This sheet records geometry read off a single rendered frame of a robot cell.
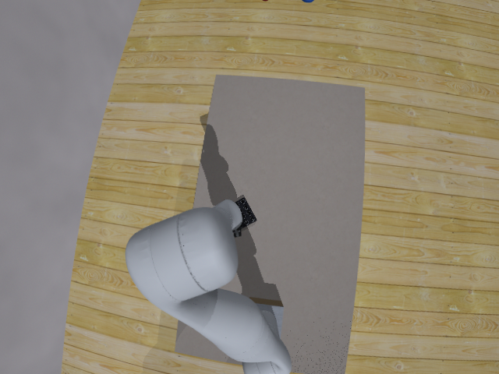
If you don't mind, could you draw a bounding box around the black knob box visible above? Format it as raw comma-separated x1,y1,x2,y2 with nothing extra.
235,197,257,229

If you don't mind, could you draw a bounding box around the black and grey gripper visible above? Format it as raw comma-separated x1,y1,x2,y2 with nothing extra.
234,224,242,238

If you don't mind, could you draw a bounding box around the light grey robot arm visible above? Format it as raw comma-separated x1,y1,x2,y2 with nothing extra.
125,199,292,374

